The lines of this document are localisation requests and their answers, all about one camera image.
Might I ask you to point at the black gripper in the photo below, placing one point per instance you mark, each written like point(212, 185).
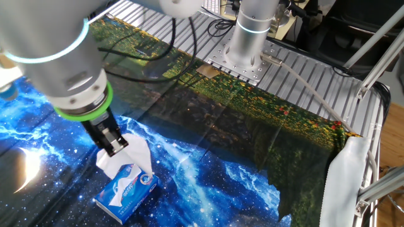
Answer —
point(101, 126)

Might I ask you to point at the white napkin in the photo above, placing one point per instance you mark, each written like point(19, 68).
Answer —
point(126, 186)
point(137, 151)

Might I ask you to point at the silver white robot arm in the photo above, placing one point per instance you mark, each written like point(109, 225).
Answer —
point(57, 47)

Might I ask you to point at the blue tissue pack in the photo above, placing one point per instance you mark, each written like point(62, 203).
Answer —
point(139, 195)

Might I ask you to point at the galaxy landscape printed tablecloth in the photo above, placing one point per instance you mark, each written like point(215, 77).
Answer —
point(221, 142)

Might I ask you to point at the brown tape patch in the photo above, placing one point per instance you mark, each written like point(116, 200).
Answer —
point(207, 71)

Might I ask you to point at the white keyboard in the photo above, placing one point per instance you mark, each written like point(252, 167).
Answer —
point(211, 4)

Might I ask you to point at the white fabric sheet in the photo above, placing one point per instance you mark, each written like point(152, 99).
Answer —
point(344, 183)

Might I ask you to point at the black office chair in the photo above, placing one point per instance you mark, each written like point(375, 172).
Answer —
point(341, 38)

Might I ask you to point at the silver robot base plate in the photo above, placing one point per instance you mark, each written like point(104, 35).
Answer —
point(221, 60)

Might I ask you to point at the aluminium frame strut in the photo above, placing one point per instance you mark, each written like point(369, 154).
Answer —
point(374, 38)
point(378, 73)
point(385, 185)

